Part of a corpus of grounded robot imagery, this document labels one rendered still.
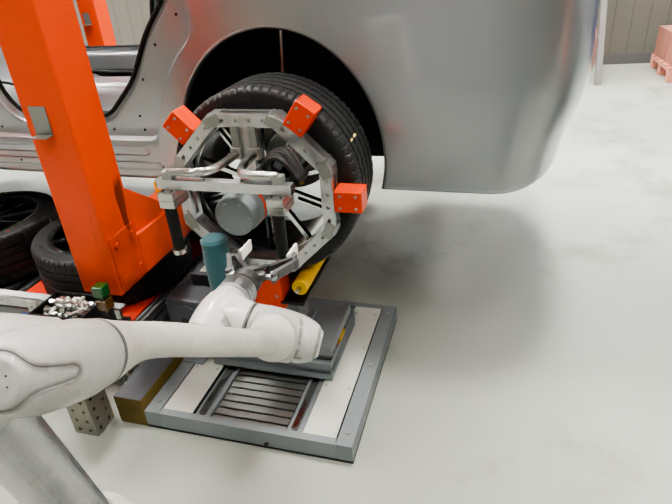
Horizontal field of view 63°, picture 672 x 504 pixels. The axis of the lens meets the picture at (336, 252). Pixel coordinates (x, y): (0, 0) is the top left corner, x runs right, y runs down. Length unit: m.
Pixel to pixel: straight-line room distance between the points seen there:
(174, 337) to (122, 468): 1.27
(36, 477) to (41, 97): 1.17
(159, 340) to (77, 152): 1.02
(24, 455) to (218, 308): 0.46
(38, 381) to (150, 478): 1.44
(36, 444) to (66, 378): 0.26
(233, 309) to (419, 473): 1.01
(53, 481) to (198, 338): 0.31
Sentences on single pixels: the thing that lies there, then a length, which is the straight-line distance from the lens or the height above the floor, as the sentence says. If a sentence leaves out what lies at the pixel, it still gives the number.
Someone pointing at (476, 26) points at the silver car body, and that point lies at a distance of 1.87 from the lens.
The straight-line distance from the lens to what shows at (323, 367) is 2.14.
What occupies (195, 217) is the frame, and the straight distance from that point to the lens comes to 1.96.
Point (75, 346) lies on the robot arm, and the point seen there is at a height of 1.14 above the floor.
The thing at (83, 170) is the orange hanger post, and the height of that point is 0.99.
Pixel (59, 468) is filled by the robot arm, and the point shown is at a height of 0.85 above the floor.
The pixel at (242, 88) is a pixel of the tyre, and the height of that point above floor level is 1.17.
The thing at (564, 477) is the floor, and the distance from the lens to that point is 2.06.
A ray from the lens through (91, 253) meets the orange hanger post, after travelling 2.04.
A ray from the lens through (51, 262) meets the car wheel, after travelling 2.51.
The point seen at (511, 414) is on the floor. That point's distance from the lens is 2.21.
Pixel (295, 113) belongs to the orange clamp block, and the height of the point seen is 1.13.
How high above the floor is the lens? 1.55
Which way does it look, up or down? 29 degrees down
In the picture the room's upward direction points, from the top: 4 degrees counter-clockwise
